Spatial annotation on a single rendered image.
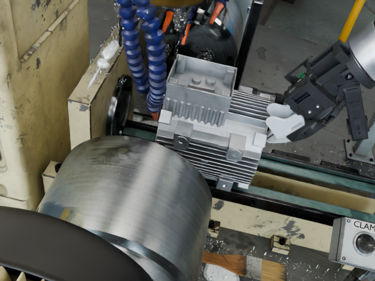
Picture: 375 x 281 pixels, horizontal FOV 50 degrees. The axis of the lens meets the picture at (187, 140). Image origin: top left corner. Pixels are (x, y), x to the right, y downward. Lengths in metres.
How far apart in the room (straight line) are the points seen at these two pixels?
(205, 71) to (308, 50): 0.91
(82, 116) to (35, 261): 0.47
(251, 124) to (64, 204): 0.39
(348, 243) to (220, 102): 0.31
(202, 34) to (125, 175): 0.50
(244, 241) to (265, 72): 0.70
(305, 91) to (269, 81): 0.77
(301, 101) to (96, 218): 0.36
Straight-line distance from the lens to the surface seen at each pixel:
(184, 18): 0.66
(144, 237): 0.49
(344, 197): 1.01
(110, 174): 0.54
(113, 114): 0.78
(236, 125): 0.76
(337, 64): 0.65
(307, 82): 0.64
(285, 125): 0.71
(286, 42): 1.68
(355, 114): 0.70
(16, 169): 0.81
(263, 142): 0.75
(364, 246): 0.69
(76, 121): 0.70
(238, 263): 0.91
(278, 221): 0.92
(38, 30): 0.76
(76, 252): 0.25
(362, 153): 1.27
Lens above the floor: 1.57
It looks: 44 degrees down
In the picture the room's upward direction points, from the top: 12 degrees clockwise
